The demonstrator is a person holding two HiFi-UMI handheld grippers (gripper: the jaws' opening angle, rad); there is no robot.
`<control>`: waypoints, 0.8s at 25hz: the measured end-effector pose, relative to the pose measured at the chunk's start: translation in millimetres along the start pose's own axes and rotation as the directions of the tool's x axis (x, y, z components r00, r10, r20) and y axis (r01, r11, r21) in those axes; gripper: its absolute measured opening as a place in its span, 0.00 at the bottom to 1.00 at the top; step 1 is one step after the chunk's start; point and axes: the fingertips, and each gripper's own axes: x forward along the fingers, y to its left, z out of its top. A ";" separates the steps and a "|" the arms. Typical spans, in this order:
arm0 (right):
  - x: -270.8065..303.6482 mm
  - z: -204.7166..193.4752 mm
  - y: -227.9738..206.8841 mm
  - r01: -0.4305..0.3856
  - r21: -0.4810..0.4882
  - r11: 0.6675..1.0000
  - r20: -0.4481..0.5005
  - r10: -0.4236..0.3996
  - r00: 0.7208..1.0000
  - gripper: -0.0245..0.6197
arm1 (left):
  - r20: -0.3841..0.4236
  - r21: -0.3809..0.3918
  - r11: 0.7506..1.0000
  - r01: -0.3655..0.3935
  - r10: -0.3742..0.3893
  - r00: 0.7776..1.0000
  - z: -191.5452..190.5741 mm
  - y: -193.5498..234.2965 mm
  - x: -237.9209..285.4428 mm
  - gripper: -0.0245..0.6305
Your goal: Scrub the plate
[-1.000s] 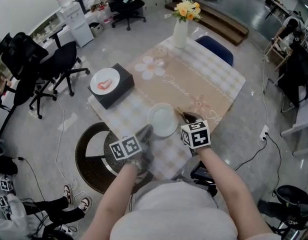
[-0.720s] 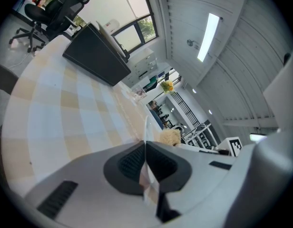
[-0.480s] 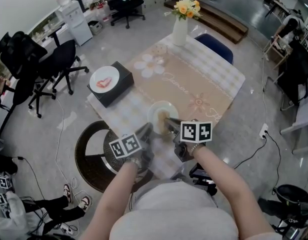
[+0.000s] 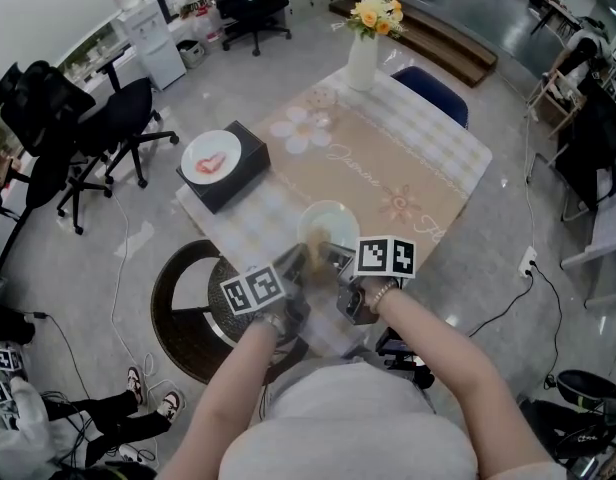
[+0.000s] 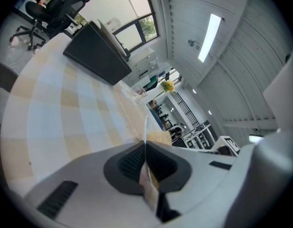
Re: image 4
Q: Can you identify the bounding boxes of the black box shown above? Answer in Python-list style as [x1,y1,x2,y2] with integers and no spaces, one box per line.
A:
[175,120,271,214]

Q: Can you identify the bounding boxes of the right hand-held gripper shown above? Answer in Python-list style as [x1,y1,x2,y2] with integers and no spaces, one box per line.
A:
[320,236,417,327]

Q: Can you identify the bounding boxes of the person's left forearm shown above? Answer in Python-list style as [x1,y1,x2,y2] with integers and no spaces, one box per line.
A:
[160,320,284,480]

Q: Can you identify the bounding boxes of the white cable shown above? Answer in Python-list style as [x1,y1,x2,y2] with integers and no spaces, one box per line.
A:
[110,192,182,419]

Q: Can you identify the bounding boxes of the black cable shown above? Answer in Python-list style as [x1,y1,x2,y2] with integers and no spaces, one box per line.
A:
[467,262,564,389]
[25,310,89,404]

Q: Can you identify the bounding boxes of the beige checked tablecloth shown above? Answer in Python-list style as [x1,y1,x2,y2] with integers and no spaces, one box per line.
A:
[175,65,493,364]

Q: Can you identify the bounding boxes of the blue chair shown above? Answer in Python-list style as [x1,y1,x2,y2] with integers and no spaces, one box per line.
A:
[390,65,470,130]

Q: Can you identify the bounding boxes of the yellow flower bouquet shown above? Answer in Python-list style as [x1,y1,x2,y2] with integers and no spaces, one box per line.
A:
[343,0,405,42]

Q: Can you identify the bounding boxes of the white bench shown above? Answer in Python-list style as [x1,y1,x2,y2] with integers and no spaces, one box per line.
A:
[560,207,616,309]

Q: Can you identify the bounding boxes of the wooden step platform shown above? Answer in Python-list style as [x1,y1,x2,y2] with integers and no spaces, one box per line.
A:
[329,0,499,89]

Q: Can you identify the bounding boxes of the black helmet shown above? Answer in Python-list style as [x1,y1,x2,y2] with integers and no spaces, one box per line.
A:
[556,368,616,409]

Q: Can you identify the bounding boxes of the white power strip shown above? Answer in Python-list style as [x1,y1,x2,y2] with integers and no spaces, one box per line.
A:
[517,245,538,278]
[117,442,157,465]

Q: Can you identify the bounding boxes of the white plate with red stain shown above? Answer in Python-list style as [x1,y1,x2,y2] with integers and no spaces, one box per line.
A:
[180,129,243,185]

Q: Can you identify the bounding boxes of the white water dispenser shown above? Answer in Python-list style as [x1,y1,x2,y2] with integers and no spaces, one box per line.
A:
[116,0,188,92]

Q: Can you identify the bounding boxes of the beaded wrist bracelet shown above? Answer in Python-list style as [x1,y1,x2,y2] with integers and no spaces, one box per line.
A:
[370,278,400,314]

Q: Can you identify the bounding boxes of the dark wicker stool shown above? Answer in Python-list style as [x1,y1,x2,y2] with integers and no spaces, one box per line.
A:
[151,239,309,385]

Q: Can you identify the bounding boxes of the black office chair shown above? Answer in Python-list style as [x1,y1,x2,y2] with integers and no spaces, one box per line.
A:
[7,137,114,236]
[0,60,181,189]
[205,0,293,58]

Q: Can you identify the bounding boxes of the black folding chair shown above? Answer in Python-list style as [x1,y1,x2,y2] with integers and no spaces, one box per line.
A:
[552,87,616,224]

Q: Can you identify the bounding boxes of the silver wrist bracelet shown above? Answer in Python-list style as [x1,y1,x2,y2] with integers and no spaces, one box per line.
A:
[252,312,285,334]

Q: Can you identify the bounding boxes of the plain white plate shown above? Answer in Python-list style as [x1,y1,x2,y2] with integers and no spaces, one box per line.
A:
[296,199,362,257]

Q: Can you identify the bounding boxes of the small white bin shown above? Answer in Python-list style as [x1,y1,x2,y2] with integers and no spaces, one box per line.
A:
[176,39,207,69]

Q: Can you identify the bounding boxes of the person's grey shirt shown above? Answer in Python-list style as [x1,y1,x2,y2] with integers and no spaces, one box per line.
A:
[217,362,479,480]

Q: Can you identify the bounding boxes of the wooden rack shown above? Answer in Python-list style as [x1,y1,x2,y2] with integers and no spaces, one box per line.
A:
[525,62,589,139]

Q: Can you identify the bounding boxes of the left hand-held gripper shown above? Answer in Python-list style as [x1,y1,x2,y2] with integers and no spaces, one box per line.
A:
[220,242,312,342]

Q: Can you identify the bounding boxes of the person's right forearm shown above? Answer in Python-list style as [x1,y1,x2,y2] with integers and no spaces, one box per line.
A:
[375,287,554,480]

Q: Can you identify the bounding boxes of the white plastic bags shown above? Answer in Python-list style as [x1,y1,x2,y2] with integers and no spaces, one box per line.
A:
[162,0,224,44]

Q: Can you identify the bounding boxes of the black-framed window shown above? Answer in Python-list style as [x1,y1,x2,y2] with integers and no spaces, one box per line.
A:
[0,0,209,94]

